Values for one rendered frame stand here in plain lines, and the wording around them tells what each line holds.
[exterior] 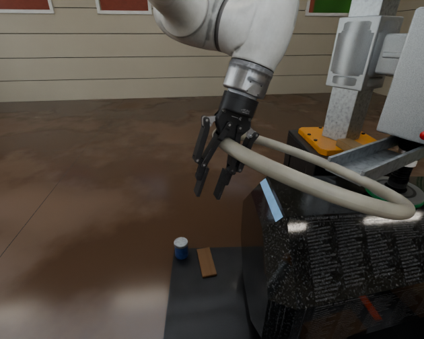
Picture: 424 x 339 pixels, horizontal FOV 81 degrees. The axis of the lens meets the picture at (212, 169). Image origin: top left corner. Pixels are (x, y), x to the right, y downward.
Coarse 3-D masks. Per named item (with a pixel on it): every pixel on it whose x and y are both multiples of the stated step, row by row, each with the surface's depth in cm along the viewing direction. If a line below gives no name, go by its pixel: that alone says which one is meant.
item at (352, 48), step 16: (352, 32) 148; (368, 32) 143; (384, 32) 142; (336, 48) 161; (352, 48) 150; (368, 48) 146; (384, 48) 144; (400, 48) 138; (336, 64) 161; (352, 64) 153; (384, 64) 146
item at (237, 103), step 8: (224, 96) 50; (232, 96) 48; (240, 96) 48; (224, 104) 50; (232, 104) 48; (240, 104) 48; (248, 104) 48; (256, 104) 50; (216, 112) 51; (224, 112) 50; (232, 112) 49; (240, 112) 49; (248, 112) 49; (216, 120) 51; (224, 120) 51; (232, 120) 52; (240, 120) 52; (248, 120) 53; (232, 128) 52; (248, 128) 53; (232, 136) 53
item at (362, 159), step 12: (372, 144) 91; (384, 144) 96; (396, 144) 102; (336, 156) 81; (348, 156) 85; (360, 156) 89; (372, 156) 91; (384, 156) 91; (396, 156) 81; (408, 156) 84; (420, 156) 90; (360, 168) 83; (372, 168) 73; (384, 168) 77; (396, 168) 83; (348, 180) 76
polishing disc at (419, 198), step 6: (378, 180) 114; (384, 180) 114; (408, 186) 109; (414, 186) 109; (372, 192) 107; (408, 192) 105; (414, 192) 105; (420, 192) 105; (408, 198) 101; (414, 198) 101; (420, 198) 101; (414, 204) 99
